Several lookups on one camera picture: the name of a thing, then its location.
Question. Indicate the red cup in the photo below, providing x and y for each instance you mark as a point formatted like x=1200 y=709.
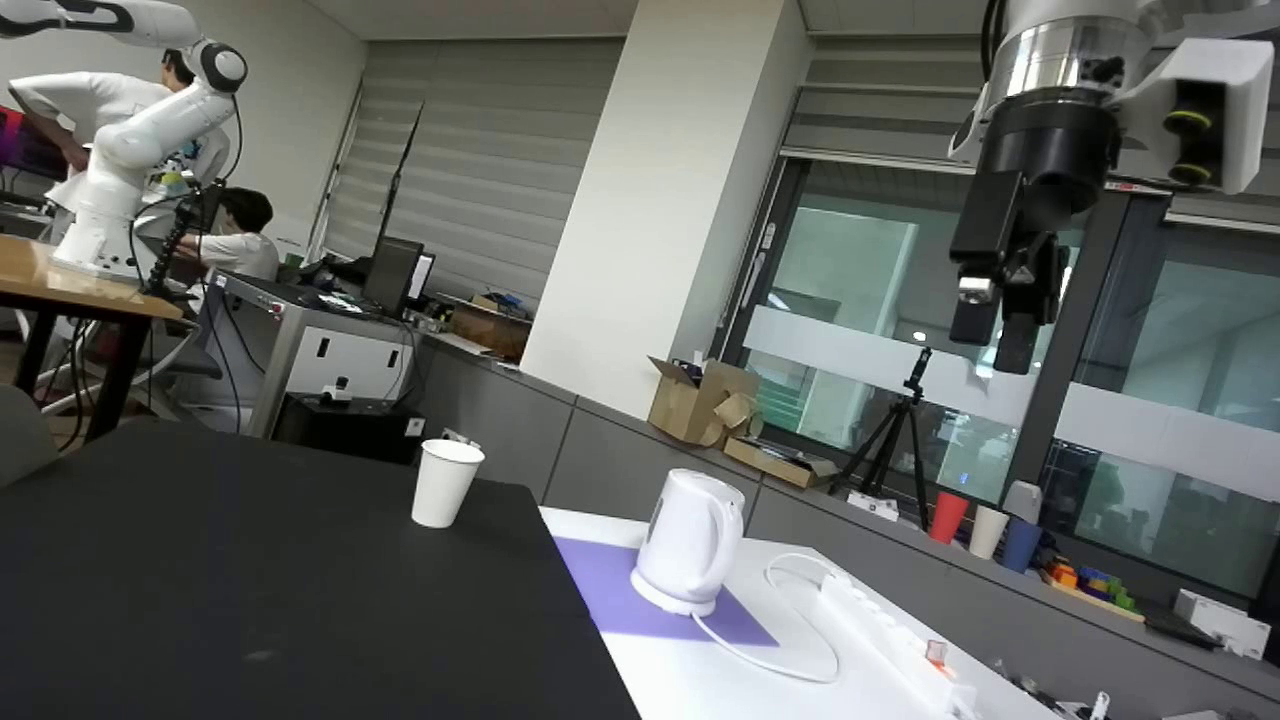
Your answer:
x=950 y=516

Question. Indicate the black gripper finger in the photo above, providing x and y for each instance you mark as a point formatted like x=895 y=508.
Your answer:
x=972 y=311
x=1021 y=332

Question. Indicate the standing person white shirt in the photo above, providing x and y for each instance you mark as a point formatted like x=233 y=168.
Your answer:
x=83 y=99

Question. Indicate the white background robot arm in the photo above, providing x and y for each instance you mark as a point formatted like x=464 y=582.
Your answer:
x=144 y=127

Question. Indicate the grey office partition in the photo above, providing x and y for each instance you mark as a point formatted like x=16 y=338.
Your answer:
x=934 y=602

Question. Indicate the small white cup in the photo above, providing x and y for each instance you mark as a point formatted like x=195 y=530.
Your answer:
x=988 y=532

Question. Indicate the black monitor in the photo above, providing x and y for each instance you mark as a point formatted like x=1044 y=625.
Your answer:
x=388 y=273

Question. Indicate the wooden table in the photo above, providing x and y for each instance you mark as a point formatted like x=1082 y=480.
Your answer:
x=67 y=286

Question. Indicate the seated person black hair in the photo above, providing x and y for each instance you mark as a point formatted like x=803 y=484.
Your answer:
x=241 y=247

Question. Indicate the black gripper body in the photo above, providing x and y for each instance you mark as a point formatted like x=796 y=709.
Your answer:
x=1035 y=160

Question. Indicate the open cardboard box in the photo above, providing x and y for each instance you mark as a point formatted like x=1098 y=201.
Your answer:
x=693 y=403

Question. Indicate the colourful toy pile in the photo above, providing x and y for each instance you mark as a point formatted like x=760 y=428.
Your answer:
x=1095 y=587

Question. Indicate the white paper cup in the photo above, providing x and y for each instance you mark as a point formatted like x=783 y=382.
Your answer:
x=447 y=480

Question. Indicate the black camera tripod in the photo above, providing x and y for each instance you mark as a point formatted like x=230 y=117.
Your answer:
x=901 y=427

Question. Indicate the grey cup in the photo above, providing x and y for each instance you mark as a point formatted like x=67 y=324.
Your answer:
x=1024 y=503

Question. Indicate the blue cup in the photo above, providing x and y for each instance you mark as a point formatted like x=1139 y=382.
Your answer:
x=1021 y=546

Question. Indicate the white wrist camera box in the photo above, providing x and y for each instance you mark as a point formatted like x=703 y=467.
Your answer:
x=1222 y=94

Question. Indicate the white electric kettle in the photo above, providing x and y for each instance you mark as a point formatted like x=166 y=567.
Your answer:
x=686 y=532

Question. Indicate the purple mat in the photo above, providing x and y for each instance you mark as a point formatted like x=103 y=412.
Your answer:
x=602 y=587

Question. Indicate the brown cardboard box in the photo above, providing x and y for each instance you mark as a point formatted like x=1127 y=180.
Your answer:
x=486 y=328

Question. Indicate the grey metal cabinet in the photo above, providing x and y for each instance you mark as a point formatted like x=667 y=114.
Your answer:
x=334 y=354

